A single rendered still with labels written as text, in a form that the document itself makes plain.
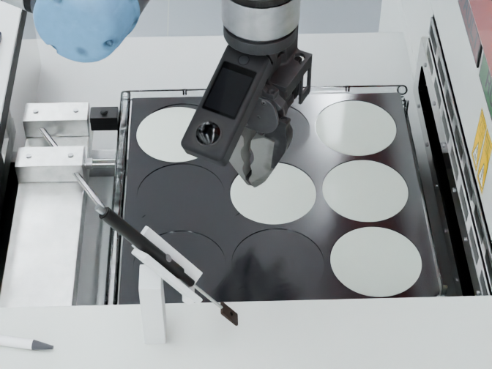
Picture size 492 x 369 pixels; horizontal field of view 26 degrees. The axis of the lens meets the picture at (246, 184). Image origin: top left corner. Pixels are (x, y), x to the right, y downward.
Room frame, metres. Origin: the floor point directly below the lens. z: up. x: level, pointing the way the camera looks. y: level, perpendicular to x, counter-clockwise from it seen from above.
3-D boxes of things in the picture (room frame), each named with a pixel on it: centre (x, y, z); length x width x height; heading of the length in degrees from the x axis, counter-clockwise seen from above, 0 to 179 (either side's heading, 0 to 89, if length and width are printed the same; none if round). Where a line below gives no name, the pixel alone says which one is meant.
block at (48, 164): (0.91, 0.24, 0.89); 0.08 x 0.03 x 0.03; 92
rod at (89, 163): (0.92, 0.17, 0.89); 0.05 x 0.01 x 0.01; 92
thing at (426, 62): (0.88, -0.24, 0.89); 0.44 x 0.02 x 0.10; 2
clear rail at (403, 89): (1.04, -0.02, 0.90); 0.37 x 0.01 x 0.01; 92
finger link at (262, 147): (0.82, -0.03, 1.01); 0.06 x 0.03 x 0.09; 152
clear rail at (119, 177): (0.86, 0.15, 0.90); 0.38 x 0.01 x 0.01; 2
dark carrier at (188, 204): (0.86, -0.03, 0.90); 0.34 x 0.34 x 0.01; 2
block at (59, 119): (0.99, 0.24, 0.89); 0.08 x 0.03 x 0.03; 92
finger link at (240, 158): (0.84, 0.00, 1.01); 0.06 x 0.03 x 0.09; 152
